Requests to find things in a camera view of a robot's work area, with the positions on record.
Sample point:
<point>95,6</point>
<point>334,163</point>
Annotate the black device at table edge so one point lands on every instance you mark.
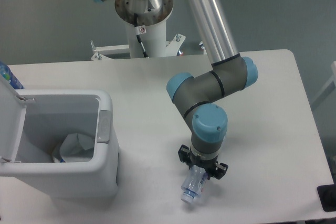
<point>327,197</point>

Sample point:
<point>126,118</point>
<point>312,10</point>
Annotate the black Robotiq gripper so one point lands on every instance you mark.
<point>213,168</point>

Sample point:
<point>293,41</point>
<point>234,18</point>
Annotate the white middle floor bracket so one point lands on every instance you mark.
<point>173,47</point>

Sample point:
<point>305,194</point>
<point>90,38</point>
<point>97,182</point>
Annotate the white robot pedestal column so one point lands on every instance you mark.
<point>154,40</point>

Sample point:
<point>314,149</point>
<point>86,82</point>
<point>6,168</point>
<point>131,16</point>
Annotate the clear crushed plastic bottle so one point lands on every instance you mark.
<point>194,184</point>

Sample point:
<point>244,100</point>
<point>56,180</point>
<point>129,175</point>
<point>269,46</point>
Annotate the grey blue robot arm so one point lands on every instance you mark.
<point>194,97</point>

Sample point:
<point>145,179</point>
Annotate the clear plastic bag wrapper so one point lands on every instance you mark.
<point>77,147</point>

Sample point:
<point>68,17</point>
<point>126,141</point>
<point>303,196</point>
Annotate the white trash can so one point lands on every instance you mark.
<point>51,115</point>

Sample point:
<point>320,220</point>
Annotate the blue bottle behind bin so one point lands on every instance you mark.
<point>7,74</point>

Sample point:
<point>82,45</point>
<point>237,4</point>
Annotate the white trash can lid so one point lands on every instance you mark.
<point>13,111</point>

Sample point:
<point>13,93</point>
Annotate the white left floor bracket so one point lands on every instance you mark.
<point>109,52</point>

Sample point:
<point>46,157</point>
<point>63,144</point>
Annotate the white frame at right edge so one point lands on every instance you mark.
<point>324,91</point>

